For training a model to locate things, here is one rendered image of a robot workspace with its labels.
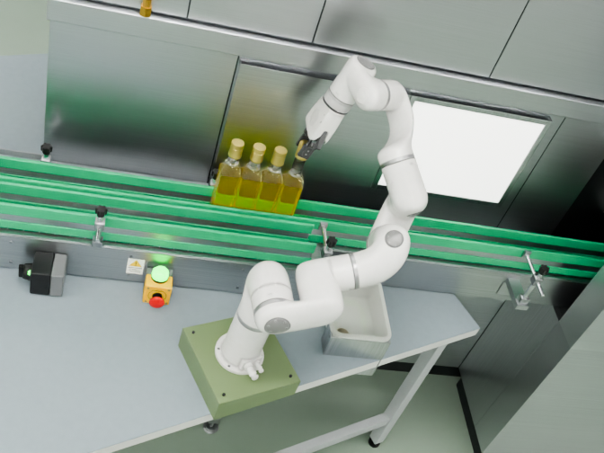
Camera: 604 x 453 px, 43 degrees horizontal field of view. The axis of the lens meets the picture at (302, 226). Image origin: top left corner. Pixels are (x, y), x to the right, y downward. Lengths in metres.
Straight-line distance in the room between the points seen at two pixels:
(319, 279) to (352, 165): 0.61
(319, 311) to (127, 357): 0.55
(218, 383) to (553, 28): 1.24
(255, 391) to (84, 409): 0.40
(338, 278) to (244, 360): 0.34
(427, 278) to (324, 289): 0.72
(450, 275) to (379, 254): 0.67
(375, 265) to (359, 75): 0.45
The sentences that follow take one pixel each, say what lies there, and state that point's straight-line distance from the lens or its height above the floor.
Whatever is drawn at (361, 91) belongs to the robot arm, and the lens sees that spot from 1.82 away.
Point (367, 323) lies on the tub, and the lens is 2.22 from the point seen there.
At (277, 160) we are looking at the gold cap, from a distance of 2.02.
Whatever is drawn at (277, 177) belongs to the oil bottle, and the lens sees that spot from 2.05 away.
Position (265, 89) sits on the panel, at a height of 1.26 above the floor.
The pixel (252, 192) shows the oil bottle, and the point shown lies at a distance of 2.07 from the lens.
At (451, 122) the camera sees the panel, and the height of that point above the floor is 1.26.
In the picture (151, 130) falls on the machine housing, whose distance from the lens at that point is 2.17.
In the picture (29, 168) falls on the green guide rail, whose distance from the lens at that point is 2.15.
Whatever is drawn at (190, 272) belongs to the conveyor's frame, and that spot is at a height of 0.82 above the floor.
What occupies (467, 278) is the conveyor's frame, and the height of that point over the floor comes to 0.83.
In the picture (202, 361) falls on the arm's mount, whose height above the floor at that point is 0.82.
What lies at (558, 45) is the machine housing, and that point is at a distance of 2.19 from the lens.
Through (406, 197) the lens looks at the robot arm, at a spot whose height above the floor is 1.31.
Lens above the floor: 2.38
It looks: 42 degrees down
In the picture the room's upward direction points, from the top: 21 degrees clockwise
